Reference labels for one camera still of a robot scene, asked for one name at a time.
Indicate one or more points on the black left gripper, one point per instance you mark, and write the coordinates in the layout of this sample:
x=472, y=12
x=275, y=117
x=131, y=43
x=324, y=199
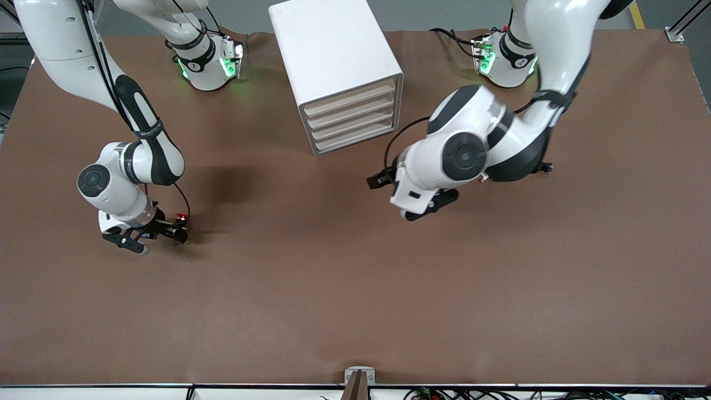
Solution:
x=381, y=179

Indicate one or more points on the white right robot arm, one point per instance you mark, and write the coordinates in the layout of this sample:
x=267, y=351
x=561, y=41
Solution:
x=55, y=44

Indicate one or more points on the brown table mat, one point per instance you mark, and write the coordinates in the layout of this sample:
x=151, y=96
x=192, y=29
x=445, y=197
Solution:
x=333, y=278

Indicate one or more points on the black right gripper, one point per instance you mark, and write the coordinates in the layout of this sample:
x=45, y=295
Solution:
x=159, y=223

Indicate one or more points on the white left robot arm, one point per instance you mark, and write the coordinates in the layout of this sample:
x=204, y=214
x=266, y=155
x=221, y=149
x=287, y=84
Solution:
x=555, y=33

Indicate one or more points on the small black component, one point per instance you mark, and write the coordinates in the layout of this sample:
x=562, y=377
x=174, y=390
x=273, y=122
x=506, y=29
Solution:
x=547, y=167

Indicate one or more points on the white table edge rail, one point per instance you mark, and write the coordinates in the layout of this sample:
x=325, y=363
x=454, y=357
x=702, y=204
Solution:
x=111, y=393

